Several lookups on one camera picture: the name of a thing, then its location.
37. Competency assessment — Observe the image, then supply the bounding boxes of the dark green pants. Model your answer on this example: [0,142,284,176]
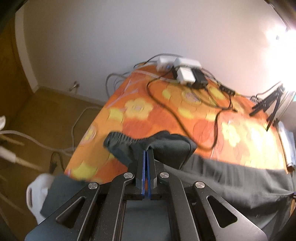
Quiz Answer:
[26,131,295,240]

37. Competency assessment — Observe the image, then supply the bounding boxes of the small black tripod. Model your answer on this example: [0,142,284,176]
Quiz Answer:
[249,84,285,131]

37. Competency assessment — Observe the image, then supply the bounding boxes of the black cable on bed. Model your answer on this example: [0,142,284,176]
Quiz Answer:
[146,69,239,151]

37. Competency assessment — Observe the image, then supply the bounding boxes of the white power strip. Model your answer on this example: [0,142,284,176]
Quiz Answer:
[156,56,202,72]

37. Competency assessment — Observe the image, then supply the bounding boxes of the bright ring light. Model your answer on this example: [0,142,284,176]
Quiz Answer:
[260,25,295,92]

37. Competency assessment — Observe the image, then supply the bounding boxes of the orange floral bedsheet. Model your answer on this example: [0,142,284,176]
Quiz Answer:
[65,66,287,183]

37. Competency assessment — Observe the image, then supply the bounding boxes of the white charger block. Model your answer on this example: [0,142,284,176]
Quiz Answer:
[177,67,196,85]

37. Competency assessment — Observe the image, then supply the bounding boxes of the black power adapter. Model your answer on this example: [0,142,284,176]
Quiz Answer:
[192,69,208,89]

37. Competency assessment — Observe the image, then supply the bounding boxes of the white cable on floor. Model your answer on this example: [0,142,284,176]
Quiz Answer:
[0,105,102,158]

